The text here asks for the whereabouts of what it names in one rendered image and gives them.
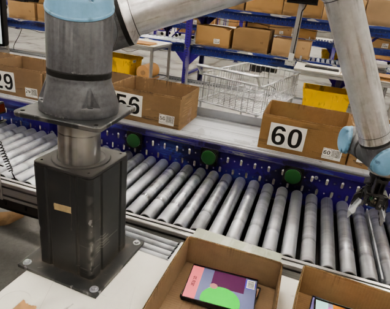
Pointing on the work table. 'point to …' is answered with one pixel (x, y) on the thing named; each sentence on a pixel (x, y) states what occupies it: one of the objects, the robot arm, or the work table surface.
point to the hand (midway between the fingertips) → (363, 219)
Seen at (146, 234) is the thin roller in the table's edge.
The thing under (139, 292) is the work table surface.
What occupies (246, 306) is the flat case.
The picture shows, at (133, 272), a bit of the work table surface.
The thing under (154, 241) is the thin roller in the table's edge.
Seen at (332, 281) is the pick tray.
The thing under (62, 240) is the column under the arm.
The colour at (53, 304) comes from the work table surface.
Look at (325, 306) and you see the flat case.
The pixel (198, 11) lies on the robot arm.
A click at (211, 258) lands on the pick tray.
